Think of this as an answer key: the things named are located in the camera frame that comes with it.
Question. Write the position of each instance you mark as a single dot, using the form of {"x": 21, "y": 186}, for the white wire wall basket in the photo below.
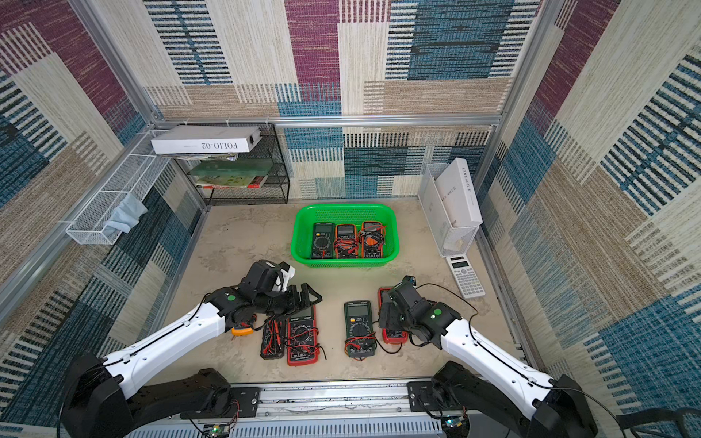
{"x": 135, "y": 175}

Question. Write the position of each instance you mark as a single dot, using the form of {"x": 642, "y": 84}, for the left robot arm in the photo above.
{"x": 113, "y": 396}

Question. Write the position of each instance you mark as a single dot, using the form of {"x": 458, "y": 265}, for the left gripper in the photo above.
{"x": 294, "y": 305}

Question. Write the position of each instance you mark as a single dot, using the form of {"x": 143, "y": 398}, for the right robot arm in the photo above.
{"x": 483, "y": 377}

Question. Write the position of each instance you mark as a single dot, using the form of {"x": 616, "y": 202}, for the white folio box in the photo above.
{"x": 189, "y": 139}

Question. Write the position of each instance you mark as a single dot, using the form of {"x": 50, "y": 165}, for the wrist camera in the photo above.
{"x": 266, "y": 279}
{"x": 405, "y": 295}

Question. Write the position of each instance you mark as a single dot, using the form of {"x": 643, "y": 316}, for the large dark green multimeter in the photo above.
{"x": 323, "y": 239}

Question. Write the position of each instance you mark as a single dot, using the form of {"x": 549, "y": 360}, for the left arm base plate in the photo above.
{"x": 242, "y": 402}

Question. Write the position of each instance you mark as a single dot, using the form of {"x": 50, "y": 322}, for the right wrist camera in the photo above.
{"x": 405, "y": 295}

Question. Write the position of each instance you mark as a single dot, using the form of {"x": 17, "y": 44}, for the green book on shelf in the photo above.
{"x": 228, "y": 174}

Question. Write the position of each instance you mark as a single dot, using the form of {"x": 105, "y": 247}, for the black multimeter with leads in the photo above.
{"x": 273, "y": 344}

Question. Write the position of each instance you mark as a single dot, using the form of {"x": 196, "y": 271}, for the white calculator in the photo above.
{"x": 466, "y": 278}

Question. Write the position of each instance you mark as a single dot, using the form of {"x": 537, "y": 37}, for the yellow multimeter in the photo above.
{"x": 241, "y": 330}

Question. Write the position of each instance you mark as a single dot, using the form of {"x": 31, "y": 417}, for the black wire shelf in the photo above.
{"x": 273, "y": 188}

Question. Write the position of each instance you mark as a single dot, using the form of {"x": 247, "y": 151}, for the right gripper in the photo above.
{"x": 392, "y": 321}

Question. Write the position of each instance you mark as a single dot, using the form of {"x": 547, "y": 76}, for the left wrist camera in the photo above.
{"x": 266, "y": 279}

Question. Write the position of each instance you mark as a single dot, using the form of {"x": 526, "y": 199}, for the small red multimeter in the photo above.
{"x": 393, "y": 337}

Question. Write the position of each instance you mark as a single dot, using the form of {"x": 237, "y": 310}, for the light blue cloth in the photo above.
{"x": 125, "y": 216}

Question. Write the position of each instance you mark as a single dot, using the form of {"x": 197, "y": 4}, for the large red multimeter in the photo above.
{"x": 302, "y": 339}

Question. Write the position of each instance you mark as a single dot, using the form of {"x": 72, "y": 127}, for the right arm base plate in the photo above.
{"x": 421, "y": 397}

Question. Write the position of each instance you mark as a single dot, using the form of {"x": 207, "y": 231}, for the green plastic basket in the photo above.
{"x": 302, "y": 237}

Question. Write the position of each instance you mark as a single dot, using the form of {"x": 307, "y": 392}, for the clear file holder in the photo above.
{"x": 450, "y": 241}

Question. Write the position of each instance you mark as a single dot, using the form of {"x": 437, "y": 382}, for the white box in holder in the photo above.
{"x": 458, "y": 195}

